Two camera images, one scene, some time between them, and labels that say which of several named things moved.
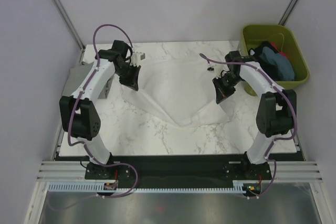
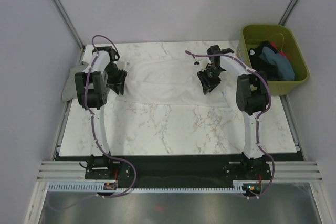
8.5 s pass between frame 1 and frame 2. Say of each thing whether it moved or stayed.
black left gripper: moved
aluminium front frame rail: stayed
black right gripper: moved
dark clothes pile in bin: stayed
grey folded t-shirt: stayed
